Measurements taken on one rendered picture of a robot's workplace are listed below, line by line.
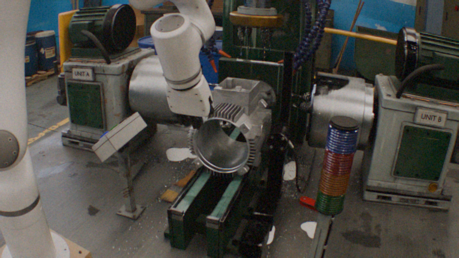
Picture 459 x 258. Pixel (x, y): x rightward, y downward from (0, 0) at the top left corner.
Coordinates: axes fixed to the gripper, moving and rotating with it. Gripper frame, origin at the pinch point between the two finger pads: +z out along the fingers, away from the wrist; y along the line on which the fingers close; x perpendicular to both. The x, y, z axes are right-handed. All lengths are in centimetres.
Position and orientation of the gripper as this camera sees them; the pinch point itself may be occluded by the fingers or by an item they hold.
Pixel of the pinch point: (196, 120)
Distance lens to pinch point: 97.7
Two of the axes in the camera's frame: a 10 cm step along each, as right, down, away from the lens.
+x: 2.7, -7.8, 5.6
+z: 1.2, 6.1, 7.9
